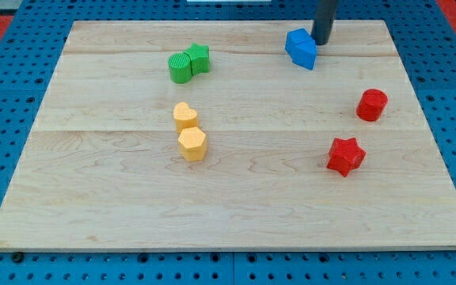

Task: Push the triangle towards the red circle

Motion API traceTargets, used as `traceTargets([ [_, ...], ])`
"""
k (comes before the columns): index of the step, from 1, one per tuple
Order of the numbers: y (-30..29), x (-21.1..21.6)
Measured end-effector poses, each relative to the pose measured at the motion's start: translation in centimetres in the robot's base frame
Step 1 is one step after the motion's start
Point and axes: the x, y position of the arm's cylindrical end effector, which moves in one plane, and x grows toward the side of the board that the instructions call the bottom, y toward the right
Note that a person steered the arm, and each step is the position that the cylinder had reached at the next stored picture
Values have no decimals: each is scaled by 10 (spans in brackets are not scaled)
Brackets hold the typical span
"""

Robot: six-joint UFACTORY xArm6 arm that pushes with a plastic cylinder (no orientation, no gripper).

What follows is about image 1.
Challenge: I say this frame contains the blue triangle block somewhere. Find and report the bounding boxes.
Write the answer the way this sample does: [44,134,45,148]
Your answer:
[291,40,317,70]

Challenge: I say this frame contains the light wooden board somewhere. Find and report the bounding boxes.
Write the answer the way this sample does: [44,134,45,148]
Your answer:
[0,20,456,253]

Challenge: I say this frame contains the yellow hexagon block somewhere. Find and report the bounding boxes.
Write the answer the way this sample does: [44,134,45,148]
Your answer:
[177,127,207,162]

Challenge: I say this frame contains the yellow heart block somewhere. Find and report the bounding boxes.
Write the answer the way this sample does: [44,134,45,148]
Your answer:
[173,102,199,134]

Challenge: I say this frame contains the green cylinder block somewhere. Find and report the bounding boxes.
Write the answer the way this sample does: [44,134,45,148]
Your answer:
[168,53,192,84]

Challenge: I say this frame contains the green star block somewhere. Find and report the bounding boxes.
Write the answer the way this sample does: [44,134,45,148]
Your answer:
[184,43,210,75]

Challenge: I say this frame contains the red star block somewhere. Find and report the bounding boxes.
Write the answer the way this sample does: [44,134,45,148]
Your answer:
[327,138,367,177]

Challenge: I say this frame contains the blue cube block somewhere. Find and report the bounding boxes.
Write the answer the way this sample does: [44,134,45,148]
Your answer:
[285,28,313,55]

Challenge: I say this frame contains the red cylinder block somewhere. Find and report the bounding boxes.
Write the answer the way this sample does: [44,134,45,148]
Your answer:
[356,89,388,122]

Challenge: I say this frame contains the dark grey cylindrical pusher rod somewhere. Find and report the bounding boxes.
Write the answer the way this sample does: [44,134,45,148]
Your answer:
[311,0,340,46]

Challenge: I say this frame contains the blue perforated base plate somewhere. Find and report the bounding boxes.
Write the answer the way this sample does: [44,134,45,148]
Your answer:
[0,0,456,284]

